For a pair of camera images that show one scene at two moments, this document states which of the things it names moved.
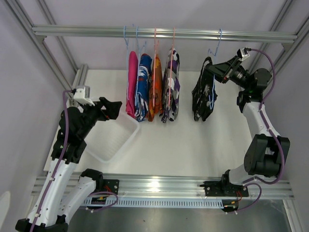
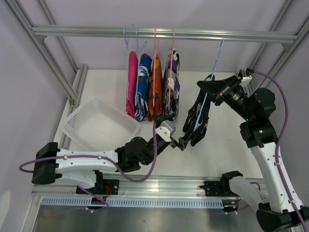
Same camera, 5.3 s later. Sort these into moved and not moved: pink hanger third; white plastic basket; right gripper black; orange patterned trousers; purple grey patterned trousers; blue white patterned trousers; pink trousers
Moved: right gripper black
Not moved: pink hanger third; orange patterned trousers; white plastic basket; purple grey patterned trousers; pink trousers; blue white patterned trousers
